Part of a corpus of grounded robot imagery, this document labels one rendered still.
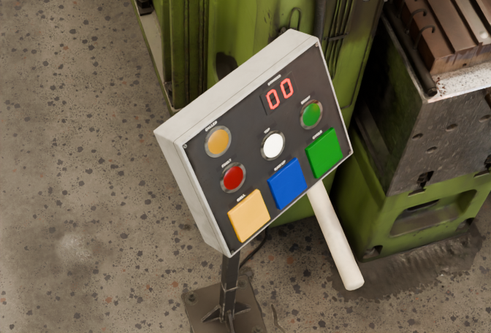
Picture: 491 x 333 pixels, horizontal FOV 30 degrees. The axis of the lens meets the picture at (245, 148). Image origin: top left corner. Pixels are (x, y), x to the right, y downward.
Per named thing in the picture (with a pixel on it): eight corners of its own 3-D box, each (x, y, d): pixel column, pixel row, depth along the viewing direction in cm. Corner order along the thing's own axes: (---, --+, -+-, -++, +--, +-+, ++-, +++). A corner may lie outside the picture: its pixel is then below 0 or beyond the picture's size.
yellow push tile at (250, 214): (271, 218, 172) (259, 189, 168) (242, 243, 170) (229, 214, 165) (265, 215, 174) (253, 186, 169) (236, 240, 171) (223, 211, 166)
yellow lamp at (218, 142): (232, 152, 160) (234, 139, 157) (207, 158, 159) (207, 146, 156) (227, 136, 162) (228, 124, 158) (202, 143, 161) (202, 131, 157)
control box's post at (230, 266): (234, 319, 264) (257, 123, 171) (221, 323, 263) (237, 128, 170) (229, 307, 266) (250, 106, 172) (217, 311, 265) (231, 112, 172)
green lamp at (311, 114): (324, 124, 173) (326, 112, 169) (301, 130, 172) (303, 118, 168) (318, 111, 174) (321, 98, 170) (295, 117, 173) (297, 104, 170)
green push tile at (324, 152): (344, 156, 180) (335, 127, 176) (317, 179, 177) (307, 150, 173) (337, 153, 181) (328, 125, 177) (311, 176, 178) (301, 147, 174)
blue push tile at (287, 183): (308, 187, 176) (298, 158, 172) (280, 211, 173) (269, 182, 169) (302, 184, 177) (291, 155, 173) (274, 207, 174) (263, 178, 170)
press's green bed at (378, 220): (470, 234, 282) (516, 159, 241) (357, 267, 274) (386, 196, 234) (398, 90, 307) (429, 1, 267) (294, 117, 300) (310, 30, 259)
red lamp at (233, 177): (247, 187, 165) (248, 176, 161) (223, 193, 164) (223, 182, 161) (242, 172, 167) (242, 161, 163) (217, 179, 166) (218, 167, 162)
